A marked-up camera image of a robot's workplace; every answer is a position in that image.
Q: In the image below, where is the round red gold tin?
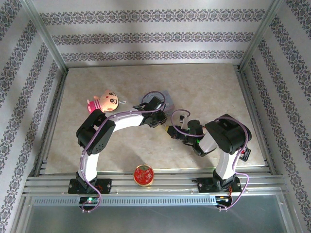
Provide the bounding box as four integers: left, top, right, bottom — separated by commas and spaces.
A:
133, 164, 155, 188

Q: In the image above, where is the black flat tool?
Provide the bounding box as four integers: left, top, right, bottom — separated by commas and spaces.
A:
239, 146, 253, 161

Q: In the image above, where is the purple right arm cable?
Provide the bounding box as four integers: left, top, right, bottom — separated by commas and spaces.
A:
171, 109, 252, 212

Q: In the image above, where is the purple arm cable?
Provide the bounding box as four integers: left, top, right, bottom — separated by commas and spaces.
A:
171, 109, 252, 212
79, 90, 169, 213

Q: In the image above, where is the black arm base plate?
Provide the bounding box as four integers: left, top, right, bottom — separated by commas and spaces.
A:
68, 178, 113, 195
197, 177, 242, 194

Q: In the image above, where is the aluminium side rail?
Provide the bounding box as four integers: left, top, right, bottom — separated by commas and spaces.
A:
233, 65, 276, 174
34, 70, 69, 177

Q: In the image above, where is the pink plush doll toy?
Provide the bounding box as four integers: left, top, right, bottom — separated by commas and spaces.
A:
86, 89, 128, 114

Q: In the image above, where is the aluminium frame post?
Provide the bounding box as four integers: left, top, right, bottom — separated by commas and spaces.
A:
238, 0, 286, 71
23, 0, 69, 72

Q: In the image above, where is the aluminium mounting rail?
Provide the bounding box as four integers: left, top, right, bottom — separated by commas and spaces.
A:
23, 167, 289, 196

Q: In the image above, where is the small circuit board green light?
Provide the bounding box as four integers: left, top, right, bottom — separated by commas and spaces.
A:
79, 196, 101, 205

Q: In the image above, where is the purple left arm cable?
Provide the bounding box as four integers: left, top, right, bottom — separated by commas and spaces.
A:
79, 90, 169, 213

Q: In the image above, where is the slotted grey cable duct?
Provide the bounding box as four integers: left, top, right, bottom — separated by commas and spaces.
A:
31, 195, 217, 207

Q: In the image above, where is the grey metal panel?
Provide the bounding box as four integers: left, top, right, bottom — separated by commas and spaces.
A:
14, 194, 294, 233

